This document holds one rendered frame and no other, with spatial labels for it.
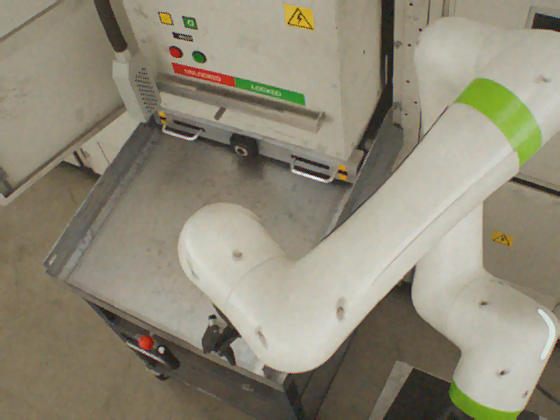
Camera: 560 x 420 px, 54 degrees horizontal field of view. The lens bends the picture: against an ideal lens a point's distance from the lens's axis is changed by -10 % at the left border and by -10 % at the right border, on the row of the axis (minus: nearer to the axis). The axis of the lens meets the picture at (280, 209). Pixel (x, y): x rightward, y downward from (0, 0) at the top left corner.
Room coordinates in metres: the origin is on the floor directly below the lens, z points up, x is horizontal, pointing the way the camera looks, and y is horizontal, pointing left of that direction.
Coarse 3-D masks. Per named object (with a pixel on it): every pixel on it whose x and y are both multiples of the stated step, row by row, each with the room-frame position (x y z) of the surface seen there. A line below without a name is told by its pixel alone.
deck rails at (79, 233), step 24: (384, 120) 0.88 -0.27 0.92; (144, 144) 1.02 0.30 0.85; (120, 168) 0.94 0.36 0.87; (96, 192) 0.86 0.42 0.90; (120, 192) 0.88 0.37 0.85; (360, 192) 0.74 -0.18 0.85; (96, 216) 0.83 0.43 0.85; (336, 216) 0.69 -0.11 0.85; (72, 240) 0.76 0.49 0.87; (48, 264) 0.69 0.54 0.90; (72, 264) 0.71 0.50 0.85
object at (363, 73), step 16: (336, 0) 0.78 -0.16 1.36; (352, 0) 0.83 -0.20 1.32; (368, 0) 0.89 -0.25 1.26; (352, 16) 0.83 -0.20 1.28; (368, 16) 0.89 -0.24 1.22; (352, 32) 0.82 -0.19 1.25; (368, 32) 0.89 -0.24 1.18; (352, 48) 0.82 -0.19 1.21; (368, 48) 0.89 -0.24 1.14; (352, 64) 0.82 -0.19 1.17; (368, 64) 0.89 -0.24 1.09; (384, 64) 0.97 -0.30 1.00; (352, 80) 0.81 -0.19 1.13; (368, 80) 0.88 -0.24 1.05; (384, 80) 0.97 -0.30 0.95; (352, 96) 0.81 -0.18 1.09; (368, 96) 0.88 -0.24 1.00; (352, 112) 0.81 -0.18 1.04; (368, 112) 0.88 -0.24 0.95; (352, 128) 0.80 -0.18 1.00; (352, 144) 0.80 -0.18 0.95
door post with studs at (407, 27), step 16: (400, 0) 0.91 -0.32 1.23; (416, 0) 0.89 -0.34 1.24; (400, 16) 0.91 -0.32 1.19; (416, 16) 0.89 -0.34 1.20; (400, 32) 0.91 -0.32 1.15; (416, 32) 0.89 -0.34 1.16; (400, 48) 0.91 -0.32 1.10; (400, 64) 0.91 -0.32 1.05; (400, 80) 0.91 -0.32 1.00; (416, 80) 0.88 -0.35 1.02; (400, 96) 0.91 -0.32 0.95; (416, 96) 0.88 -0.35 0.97; (400, 112) 0.91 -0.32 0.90; (416, 112) 0.88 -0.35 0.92; (416, 128) 0.88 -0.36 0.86
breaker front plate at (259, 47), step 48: (144, 0) 1.02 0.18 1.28; (192, 0) 0.95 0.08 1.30; (240, 0) 0.89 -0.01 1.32; (288, 0) 0.83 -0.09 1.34; (144, 48) 1.05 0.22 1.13; (192, 48) 0.97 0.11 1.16; (240, 48) 0.90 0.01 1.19; (288, 48) 0.84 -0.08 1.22; (336, 48) 0.78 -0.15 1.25; (240, 96) 0.92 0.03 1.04; (336, 96) 0.78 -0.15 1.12; (336, 144) 0.79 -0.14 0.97
